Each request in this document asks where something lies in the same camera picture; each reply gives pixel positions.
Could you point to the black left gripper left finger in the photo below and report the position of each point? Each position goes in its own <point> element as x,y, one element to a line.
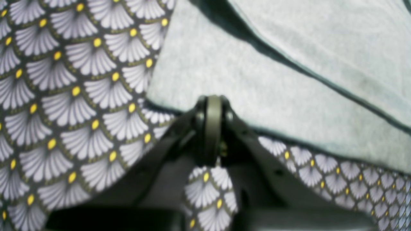
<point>147,197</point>

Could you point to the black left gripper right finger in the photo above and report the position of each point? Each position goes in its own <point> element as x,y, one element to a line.
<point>268,195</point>

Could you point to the grey T-shirt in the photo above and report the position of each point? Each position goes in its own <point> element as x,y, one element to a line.
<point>330,74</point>

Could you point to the patterned tablecloth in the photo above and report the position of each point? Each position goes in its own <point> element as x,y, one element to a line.
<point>74,119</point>

